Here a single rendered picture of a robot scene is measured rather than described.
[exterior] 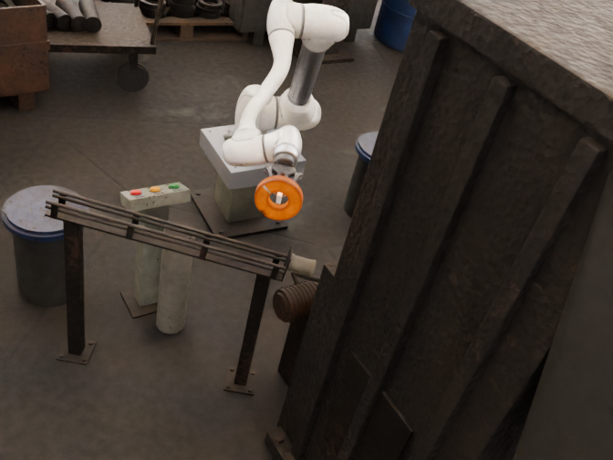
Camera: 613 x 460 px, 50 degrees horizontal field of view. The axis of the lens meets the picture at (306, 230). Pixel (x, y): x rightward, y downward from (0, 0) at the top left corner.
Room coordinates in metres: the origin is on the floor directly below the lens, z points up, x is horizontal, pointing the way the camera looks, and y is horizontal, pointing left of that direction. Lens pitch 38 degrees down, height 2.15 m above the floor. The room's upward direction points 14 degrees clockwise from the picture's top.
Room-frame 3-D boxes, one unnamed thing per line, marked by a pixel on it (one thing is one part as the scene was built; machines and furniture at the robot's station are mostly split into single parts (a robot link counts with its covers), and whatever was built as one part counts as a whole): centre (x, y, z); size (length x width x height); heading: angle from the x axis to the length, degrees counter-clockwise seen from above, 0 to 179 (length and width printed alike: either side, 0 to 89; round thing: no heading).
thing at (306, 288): (1.75, -0.06, 0.27); 0.22 x 0.13 x 0.53; 130
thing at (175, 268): (1.88, 0.46, 0.26); 0.12 x 0.12 x 0.52
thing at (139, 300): (1.98, 0.59, 0.31); 0.24 x 0.16 x 0.62; 130
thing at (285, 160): (1.87, 0.13, 0.91); 0.09 x 0.08 x 0.07; 5
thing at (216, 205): (2.75, 0.38, 0.16); 0.40 x 0.40 x 0.31; 37
